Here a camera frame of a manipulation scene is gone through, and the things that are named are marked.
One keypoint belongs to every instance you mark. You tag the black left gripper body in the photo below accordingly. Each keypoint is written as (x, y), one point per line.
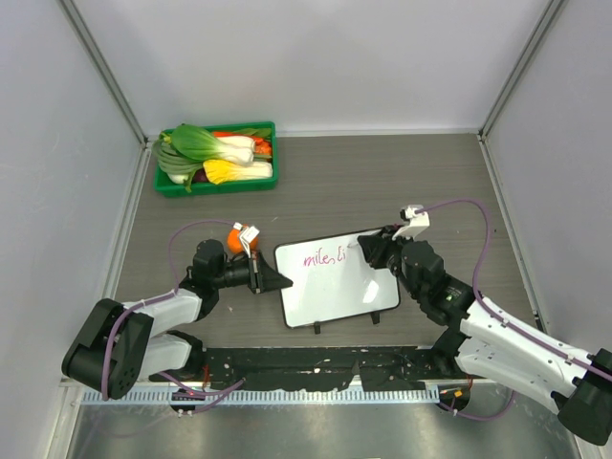
(239, 273)

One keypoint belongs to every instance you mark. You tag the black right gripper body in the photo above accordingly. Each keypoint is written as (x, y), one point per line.
(394, 250)

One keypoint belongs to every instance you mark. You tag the small white whiteboard black frame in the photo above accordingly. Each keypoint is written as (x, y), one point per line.
(332, 282)

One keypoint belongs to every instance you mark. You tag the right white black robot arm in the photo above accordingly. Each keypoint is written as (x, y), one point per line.
(485, 341)

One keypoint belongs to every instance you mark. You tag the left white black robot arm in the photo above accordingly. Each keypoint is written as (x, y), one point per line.
(122, 343)

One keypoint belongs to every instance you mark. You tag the orange mandarin fruit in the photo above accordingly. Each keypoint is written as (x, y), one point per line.
(237, 241)

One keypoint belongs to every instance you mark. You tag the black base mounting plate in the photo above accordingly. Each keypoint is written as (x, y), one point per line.
(321, 369)

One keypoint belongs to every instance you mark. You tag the yellow white napa cabbage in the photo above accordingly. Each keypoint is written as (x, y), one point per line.
(221, 171)

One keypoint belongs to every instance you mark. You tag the green plastic vegetable tray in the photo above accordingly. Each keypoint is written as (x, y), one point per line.
(201, 185)

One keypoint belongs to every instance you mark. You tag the green long vegetable stalks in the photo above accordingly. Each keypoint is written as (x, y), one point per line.
(179, 169)

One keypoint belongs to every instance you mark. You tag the green white bok choy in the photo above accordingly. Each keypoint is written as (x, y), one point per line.
(198, 144)

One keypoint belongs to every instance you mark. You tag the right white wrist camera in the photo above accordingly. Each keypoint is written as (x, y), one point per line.
(415, 221)

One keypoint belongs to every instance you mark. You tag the white slotted cable duct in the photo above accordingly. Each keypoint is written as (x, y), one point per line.
(354, 394)

